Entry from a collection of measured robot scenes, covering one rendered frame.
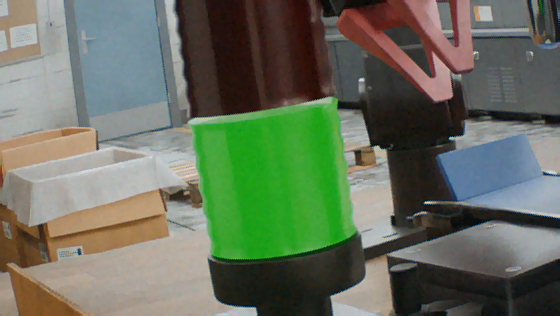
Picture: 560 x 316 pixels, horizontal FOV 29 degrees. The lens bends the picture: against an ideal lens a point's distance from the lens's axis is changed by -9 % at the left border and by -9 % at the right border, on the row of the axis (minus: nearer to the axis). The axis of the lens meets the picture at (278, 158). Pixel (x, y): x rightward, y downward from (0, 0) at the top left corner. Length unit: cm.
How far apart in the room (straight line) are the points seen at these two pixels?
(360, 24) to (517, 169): 13
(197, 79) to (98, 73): 1134
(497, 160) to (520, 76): 756
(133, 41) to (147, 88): 52
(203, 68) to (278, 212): 4
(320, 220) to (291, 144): 2
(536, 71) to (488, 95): 74
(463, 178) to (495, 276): 17
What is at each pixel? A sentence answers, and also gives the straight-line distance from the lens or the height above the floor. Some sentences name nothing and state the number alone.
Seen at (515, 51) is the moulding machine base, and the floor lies 54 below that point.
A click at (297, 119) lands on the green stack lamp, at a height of 108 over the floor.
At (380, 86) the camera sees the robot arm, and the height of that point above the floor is 103.
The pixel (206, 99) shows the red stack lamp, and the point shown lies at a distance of 28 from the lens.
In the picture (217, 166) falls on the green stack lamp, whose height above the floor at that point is 107.
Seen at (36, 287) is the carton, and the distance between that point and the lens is 69.
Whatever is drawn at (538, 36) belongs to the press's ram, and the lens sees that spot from 50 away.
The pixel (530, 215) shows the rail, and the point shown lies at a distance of 57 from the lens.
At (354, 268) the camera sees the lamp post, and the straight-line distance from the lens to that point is 29.
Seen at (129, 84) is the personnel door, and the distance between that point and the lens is 1172.
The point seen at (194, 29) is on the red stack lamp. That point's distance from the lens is 28.
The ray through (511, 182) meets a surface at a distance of 66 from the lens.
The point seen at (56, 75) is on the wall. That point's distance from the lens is 1154.
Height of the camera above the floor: 111
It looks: 8 degrees down
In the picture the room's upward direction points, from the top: 9 degrees counter-clockwise
